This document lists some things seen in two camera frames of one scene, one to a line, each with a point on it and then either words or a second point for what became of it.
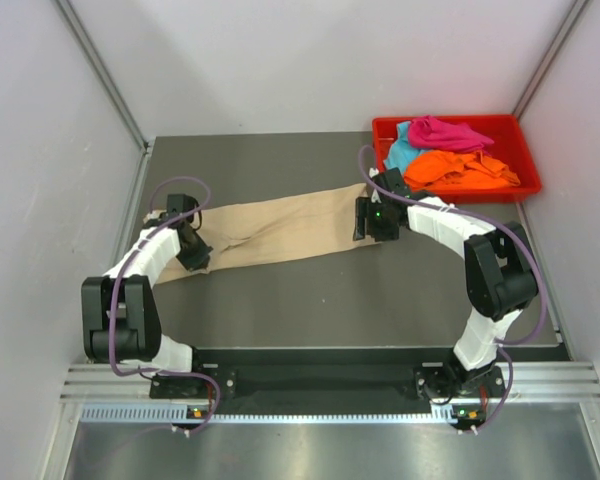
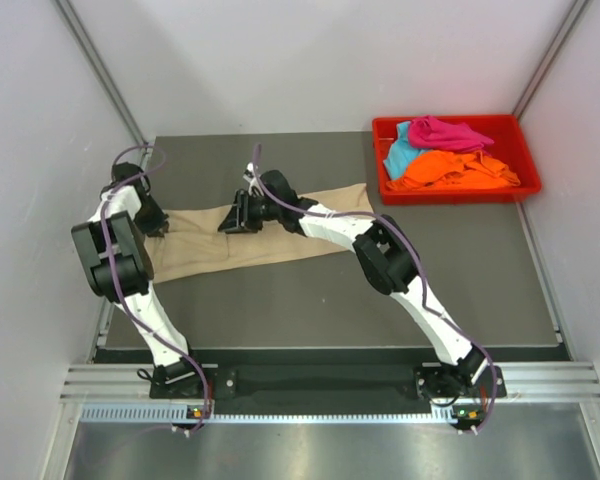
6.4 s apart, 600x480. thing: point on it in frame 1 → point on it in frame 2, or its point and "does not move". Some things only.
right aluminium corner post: (550, 57) does not move
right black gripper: (364, 210) → (239, 219)
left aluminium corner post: (104, 73) does not move
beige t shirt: (274, 227) does not move
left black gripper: (200, 259) → (159, 221)
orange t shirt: (440, 171) does not move
